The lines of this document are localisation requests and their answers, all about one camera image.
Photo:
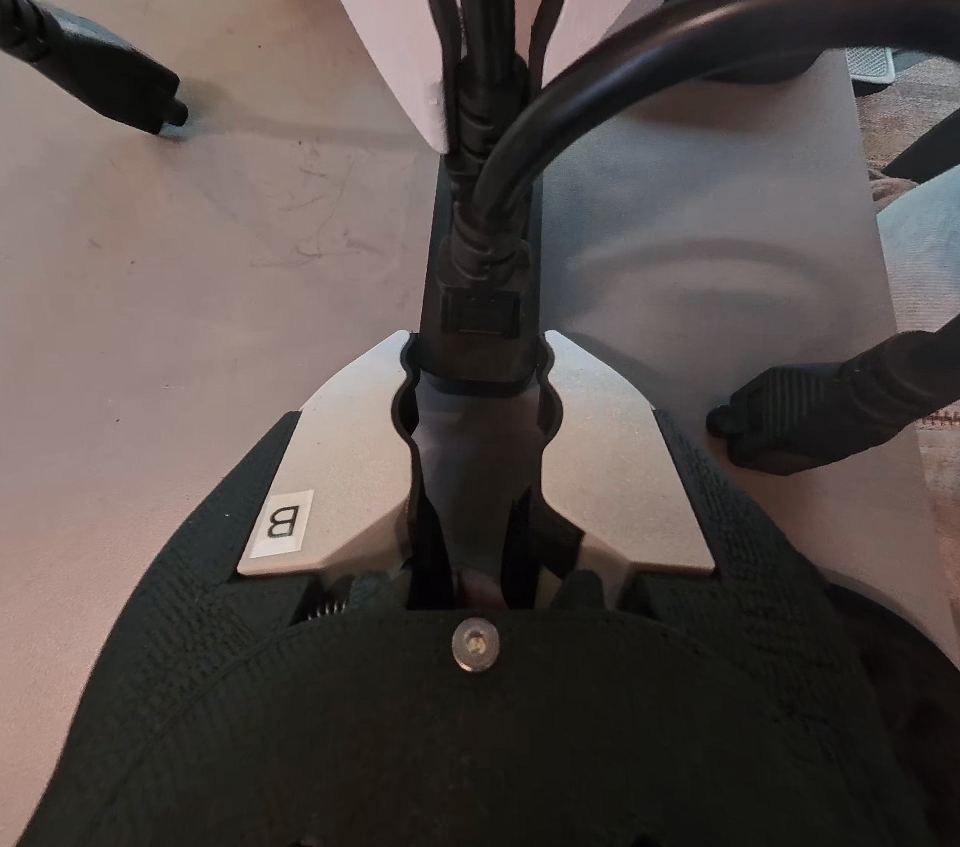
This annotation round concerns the grey mesh office chair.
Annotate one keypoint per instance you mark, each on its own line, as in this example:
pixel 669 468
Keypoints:
pixel 874 74

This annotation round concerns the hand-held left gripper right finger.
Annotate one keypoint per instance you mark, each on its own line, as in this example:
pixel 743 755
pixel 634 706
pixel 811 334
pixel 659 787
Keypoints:
pixel 622 479

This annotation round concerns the black power strip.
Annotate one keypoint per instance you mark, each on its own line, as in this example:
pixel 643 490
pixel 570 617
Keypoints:
pixel 480 363

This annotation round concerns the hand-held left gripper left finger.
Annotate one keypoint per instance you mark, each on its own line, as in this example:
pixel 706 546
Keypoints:
pixel 345 472

